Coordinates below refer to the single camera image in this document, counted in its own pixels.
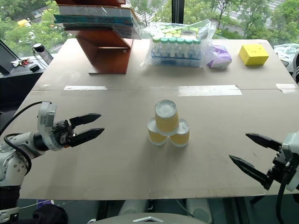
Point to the dark rounded shape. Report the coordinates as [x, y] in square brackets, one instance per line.
[46, 213]

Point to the clear tape strip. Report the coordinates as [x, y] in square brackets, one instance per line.
[287, 87]
[85, 88]
[210, 89]

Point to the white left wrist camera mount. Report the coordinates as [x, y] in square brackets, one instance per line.
[47, 116]

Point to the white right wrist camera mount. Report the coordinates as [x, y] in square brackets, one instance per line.
[292, 149]

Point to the plastic bag of test tubes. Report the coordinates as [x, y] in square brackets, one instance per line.
[177, 44]

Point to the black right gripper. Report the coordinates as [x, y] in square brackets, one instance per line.
[280, 166]

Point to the white rounded robot leg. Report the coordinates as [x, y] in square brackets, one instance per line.
[132, 207]
[198, 210]

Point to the purple white packet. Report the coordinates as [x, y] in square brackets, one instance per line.
[219, 57]

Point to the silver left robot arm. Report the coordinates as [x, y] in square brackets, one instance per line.
[14, 151]

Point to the brown wooden book stand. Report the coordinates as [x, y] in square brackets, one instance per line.
[107, 53]

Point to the stack of wrapped books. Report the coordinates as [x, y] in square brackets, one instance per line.
[98, 18]

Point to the silver robot torso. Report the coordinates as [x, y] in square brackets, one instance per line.
[144, 219]

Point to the bunch of keys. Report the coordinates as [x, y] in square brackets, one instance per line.
[21, 62]

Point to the black side cabinet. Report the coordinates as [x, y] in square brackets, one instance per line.
[14, 81]

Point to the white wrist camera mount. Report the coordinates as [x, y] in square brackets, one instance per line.
[47, 116]
[292, 149]

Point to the yellow paper cup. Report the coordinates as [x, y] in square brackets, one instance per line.
[156, 136]
[166, 119]
[182, 135]

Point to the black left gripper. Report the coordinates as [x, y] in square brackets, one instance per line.
[61, 133]

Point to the yellow box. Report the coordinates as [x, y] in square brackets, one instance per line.
[253, 54]

